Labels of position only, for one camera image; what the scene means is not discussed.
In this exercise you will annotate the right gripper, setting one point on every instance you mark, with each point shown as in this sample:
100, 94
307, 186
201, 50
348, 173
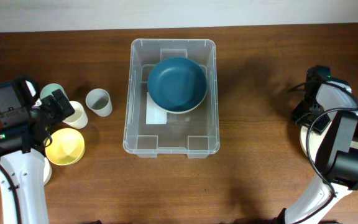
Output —
320, 124

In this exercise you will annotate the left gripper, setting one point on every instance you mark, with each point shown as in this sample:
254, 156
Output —
50, 102

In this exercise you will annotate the cream white bowl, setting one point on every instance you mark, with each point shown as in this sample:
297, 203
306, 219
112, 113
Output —
315, 141

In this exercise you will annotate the cream cup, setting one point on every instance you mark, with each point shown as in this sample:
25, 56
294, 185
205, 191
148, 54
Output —
79, 119

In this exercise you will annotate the beige bowl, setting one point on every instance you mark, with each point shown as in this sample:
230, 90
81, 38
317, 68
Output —
181, 112

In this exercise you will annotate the dark blue bowl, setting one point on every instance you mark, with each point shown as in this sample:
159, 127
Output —
177, 84

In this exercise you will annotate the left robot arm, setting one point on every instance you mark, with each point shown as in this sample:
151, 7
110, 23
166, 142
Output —
24, 136

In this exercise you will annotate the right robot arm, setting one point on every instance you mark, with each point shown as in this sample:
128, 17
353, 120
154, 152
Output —
334, 159

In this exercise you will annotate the mint green cup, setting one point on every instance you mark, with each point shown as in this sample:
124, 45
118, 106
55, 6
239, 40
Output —
48, 89

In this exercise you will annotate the yellow small bowl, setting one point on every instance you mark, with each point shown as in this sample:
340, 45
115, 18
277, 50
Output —
67, 147

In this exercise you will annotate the grey white cup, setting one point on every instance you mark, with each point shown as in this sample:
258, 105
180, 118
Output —
99, 101

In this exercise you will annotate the white small bowl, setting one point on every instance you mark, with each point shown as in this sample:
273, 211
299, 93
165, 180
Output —
47, 171

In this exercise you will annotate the clear plastic storage bin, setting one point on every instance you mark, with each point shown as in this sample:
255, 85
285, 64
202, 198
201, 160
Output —
195, 134

